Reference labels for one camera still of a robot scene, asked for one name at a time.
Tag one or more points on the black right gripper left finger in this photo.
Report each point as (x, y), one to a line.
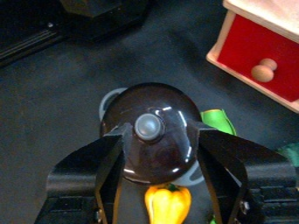
(83, 166)

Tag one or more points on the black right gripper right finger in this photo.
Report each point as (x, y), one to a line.
(240, 163)

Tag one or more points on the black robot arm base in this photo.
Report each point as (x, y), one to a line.
(73, 22)

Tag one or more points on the green toy corn husk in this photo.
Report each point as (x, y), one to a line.
(219, 121)

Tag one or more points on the dark glossy pot lid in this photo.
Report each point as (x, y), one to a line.
(149, 131)

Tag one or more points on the yellow toy bell pepper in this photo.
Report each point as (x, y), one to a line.
(168, 204)

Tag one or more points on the wooden box with red drawer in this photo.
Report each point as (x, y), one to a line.
(259, 49)

